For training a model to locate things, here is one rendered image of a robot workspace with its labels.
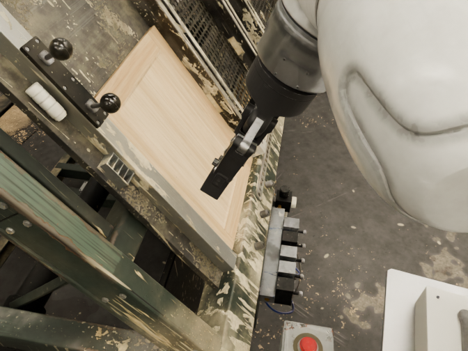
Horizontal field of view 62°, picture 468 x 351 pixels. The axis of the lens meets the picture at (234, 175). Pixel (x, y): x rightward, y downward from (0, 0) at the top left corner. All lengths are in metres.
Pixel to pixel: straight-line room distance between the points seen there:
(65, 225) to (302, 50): 0.52
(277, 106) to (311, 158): 2.45
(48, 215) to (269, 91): 0.46
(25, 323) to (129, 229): 0.48
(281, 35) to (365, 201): 2.31
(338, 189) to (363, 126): 2.47
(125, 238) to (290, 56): 0.67
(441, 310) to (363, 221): 1.35
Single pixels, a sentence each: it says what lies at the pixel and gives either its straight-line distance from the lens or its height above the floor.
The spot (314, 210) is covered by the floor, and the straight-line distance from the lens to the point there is 2.50.
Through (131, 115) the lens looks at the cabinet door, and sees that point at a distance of 1.00.
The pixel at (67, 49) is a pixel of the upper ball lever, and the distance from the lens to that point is 0.74.
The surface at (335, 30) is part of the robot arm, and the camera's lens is 0.24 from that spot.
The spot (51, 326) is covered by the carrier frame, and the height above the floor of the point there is 0.79.
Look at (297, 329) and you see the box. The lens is 1.01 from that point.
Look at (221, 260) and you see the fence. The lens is 1.09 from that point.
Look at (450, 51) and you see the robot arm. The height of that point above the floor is 1.76.
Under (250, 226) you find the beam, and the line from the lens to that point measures 1.22.
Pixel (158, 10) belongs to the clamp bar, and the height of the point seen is 1.41.
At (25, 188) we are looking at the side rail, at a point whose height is 1.38.
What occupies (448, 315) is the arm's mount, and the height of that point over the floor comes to 0.85.
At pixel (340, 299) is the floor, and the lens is 2.17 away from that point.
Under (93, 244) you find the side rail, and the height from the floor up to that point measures 1.26.
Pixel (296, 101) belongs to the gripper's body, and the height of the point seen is 1.62.
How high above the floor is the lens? 1.84
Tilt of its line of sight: 44 degrees down
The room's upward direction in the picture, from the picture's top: straight up
